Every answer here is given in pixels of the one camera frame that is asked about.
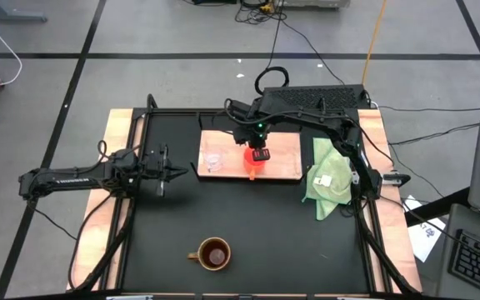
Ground orange plastic cup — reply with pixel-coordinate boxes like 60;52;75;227
242;146;268;181

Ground coiled black cable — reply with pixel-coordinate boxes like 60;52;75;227
253;65;290;96

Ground small clear plastic cup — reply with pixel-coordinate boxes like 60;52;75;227
203;152;224;173

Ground black metal table frame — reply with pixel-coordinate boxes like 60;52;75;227
97;93;391;300

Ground black work mat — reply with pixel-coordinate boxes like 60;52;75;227
121;112;370;293

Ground wooden cutting board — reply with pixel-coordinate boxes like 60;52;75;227
189;112;308;184

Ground white paper sheet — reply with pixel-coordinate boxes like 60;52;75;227
402;194;448;263

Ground black perforated computer case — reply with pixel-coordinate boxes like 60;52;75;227
262;84;370;112

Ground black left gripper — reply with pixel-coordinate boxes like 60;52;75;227
142;143;190;198

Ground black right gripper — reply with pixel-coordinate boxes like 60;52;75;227
233;122;271;163

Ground tangled black cables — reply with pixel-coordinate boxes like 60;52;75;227
234;0;287;25

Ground light green cloth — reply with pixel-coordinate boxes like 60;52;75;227
301;137;354;221

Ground black flat crossbar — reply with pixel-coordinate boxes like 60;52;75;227
404;187;470;228

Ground long thin black cable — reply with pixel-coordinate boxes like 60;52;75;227
264;12;345;86

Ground brown green ceramic mug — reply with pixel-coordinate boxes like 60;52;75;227
187;236;232;272

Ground yellow cable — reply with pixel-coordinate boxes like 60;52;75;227
360;0;388;87

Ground black keyboard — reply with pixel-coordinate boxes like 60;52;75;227
447;227;480;299

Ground grey metal table leg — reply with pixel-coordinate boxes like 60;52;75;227
0;0;48;24

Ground thick black cable bundle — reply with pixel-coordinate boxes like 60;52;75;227
67;193;139;293
354;199;421;295

